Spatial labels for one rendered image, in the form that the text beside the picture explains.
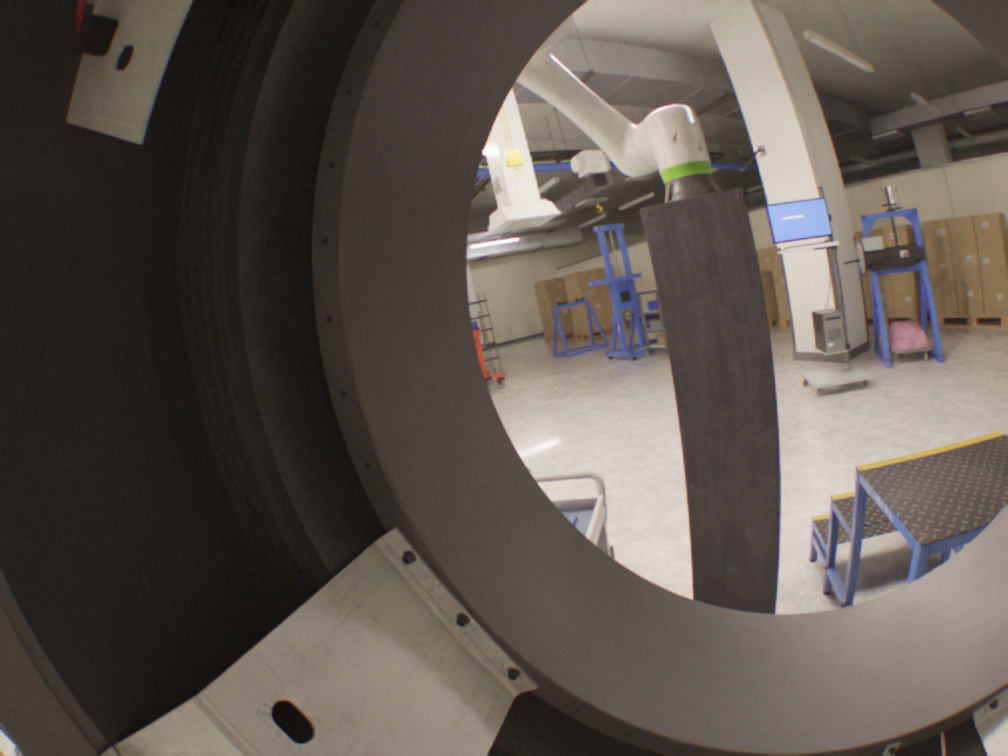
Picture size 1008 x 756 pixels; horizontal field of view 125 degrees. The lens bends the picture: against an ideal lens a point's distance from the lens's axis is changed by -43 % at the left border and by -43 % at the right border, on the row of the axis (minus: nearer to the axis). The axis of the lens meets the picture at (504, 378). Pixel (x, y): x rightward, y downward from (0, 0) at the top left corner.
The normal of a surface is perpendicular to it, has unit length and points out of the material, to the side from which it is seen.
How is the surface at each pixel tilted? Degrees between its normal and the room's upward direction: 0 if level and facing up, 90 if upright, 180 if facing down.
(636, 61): 90
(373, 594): 63
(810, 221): 90
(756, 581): 90
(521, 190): 90
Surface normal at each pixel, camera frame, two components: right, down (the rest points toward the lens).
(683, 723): 0.29, -0.91
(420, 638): 0.72, -0.57
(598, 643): 0.51, -0.78
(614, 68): 0.34, 0.07
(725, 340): -0.47, 0.23
